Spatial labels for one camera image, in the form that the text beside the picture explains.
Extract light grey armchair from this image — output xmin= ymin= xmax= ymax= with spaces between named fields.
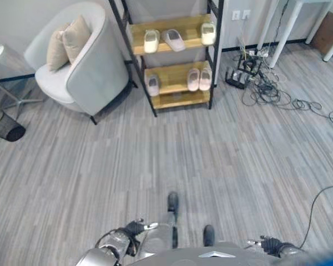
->
xmin=23 ymin=1 xmax=130 ymax=125

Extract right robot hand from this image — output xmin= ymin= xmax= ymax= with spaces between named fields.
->
xmin=246 ymin=235 xmax=284 ymax=257

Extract grey slipper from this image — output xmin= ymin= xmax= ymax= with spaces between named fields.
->
xmin=160 ymin=28 xmax=187 ymax=53
xmin=147 ymin=74 xmax=161 ymax=97

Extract black mesh waste bin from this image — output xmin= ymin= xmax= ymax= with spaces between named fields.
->
xmin=0 ymin=109 xmax=27 ymax=142

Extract dark robot foot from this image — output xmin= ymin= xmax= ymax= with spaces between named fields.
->
xmin=167 ymin=191 xmax=180 ymax=213
xmin=203 ymin=224 xmax=216 ymax=247

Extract wooden shoe rack black frame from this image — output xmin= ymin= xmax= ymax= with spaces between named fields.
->
xmin=108 ymin=0 xmax=225 ymax=117

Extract white power strip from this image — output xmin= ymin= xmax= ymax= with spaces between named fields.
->
xmin=246 ymin=48 xmax=270 ymax=58

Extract left dark robot foot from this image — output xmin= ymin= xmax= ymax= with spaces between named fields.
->
xmin=167 ymin=191 xmax=180 ymax=213

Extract black floor cable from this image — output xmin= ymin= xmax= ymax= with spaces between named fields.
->
xmin=298 ymin=185 xmax=333 ymax=249

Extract tangled black cables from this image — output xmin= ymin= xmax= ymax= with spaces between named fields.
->
xmin=233 ymin=52 xmax=333 ymax=130

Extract white wall socket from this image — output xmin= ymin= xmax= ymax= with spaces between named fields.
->
xmin=231 ymin=9 xmax=251 ymax=21

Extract pink slipper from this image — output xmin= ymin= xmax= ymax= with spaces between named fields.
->
xmin=186 ymin=68 xmax=201 ymax=92
xmin=199 ymin=67 xmax=213 ymax=91

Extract right dark robot foot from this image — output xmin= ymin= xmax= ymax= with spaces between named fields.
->
xmin=203 ymin=224 xmax=216 ymax=247

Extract round white side table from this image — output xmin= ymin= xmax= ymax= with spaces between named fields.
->
xmin=0 ymin=44 xmax=44 ymax=113

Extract beige cushion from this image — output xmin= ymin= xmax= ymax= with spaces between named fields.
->
xmin=46 ymin=22 xmax=72 ymax=72
xmin=62 ymin=14 xmax=92 ymax=65

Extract cream slipper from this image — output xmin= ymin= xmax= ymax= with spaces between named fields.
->
xmin=143 ymin=29 xmax=160 ymax=54
xmin=200 ymin=22 xmax=218 ymax=47

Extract silver robot torso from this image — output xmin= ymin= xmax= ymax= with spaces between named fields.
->
xmin=127 ymin=241 xmax=275 ymax=266

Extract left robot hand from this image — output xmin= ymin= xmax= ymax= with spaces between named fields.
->
xmin=124 ymin=218 xmax=159 ymax=238

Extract silver left robot leg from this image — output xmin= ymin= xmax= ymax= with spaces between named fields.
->
xmin=144 ymin=212 xmax=180 ymax=253

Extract brown cardboard box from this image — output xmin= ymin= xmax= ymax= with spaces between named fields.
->
xmin=311 ymin=9 xmax=333 ymax=58

